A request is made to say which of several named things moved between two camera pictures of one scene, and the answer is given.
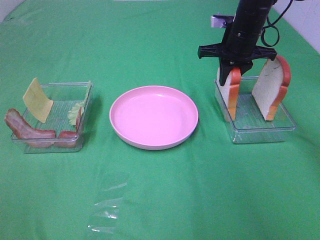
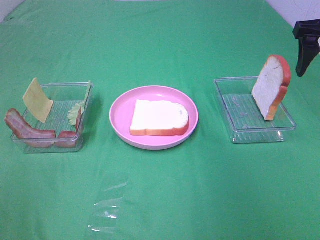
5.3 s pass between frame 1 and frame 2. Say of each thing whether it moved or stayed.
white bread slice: moved
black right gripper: moved
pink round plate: stayed
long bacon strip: stayed
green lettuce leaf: stayed
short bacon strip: stayed
